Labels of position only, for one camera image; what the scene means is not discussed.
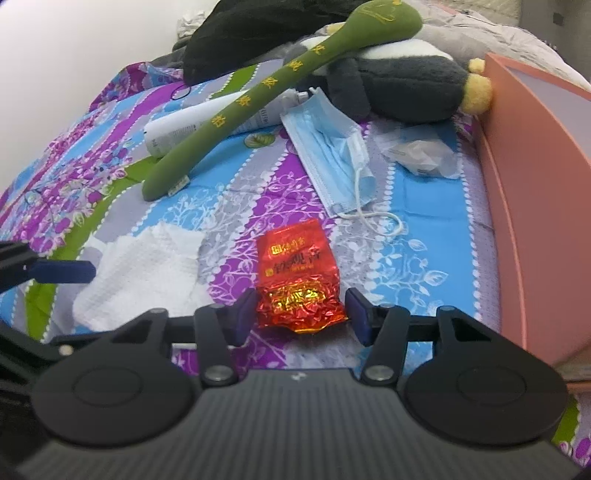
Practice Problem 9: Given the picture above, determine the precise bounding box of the white paper tissue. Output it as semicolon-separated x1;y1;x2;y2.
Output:
71;222;209;334

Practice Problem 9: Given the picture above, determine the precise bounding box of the red foil packet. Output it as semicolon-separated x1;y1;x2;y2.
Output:
255;218;347;336

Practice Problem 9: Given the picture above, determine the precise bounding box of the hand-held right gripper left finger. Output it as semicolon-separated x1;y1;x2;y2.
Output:
104;288;258;387

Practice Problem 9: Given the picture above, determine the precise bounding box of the blue face mask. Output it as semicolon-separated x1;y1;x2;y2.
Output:
280;94;405;239

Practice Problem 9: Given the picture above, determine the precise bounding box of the pink cardboard box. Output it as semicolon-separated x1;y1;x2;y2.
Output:
475;52;591;394

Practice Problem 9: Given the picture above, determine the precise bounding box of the green wooden paddle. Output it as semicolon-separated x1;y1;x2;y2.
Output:
141;0;424;203

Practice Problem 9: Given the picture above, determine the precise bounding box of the grey penguin plush toy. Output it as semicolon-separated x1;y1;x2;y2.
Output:
281;23;495;124

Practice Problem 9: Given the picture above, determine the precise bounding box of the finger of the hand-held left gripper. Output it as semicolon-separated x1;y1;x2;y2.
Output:
0;240;97;293
0;318;114;366

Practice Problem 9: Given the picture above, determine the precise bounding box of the grey duvet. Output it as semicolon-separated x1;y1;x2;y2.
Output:
416;0;591;89

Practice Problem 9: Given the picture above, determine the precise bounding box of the white crumpled cloth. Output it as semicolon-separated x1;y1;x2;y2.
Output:
175;13;200;38

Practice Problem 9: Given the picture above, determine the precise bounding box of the black clothing pile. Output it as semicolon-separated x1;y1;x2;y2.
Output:
182;0;385;87

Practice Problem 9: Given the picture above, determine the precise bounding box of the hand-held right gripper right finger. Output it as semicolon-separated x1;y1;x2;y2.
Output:
345;287;502;387

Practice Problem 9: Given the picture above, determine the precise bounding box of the white spray bottle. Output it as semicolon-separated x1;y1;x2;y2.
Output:
143;88;310;158

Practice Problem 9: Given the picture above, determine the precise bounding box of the clear plastic wrapper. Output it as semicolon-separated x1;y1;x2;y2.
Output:
376;126;463;179

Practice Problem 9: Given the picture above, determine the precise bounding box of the floral printed bedsheet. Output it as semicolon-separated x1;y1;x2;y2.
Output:
0;60;591;468

